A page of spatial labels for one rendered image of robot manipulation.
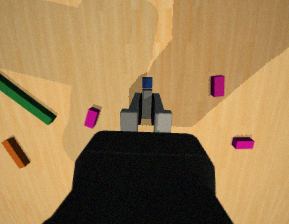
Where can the green rod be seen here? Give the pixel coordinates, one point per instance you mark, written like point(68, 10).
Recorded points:
point(26, 101)

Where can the orange rod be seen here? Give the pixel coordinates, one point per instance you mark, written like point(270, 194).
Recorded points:
point(16, 153)

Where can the small blue cube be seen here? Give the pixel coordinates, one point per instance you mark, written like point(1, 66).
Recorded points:
point(147, 82)

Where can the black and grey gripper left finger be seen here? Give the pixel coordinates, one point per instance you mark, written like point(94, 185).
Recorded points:
point(130, 118)

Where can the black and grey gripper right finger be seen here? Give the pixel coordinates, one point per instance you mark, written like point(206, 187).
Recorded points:
point(160, 118)

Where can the small magenta block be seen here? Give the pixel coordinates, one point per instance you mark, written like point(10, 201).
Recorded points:
point(242, 143)
point(91, 117)
point(217, 85)

